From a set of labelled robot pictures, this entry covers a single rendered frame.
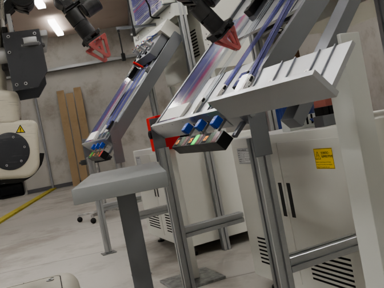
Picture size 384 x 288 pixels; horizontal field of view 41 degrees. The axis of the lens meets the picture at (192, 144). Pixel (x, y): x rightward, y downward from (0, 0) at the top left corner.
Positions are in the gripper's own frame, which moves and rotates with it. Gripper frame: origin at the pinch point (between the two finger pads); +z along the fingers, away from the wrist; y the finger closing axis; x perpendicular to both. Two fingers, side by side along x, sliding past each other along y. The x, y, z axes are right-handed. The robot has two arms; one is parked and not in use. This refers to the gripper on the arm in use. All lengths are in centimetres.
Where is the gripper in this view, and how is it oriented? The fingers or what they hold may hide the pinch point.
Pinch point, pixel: (237, 47)
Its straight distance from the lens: 174.3
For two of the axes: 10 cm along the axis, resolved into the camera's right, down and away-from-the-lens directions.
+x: -5.8, 7.6, -2.9
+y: -4.0, 0.4, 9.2
